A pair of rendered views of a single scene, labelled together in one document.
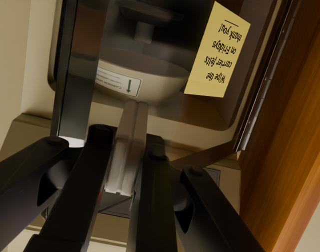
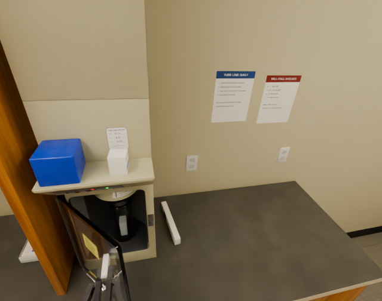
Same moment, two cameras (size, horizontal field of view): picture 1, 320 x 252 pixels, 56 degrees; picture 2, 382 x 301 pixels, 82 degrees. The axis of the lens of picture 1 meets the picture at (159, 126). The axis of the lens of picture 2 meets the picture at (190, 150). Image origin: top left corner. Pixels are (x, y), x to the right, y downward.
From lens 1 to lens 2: 0.72 m
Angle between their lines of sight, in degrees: 55
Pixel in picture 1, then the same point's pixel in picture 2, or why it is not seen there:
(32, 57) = (150, 196)
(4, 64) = (186, 116)
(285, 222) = (21, 205)
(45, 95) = (144, 187)
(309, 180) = (27, 220)
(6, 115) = (184, 89)
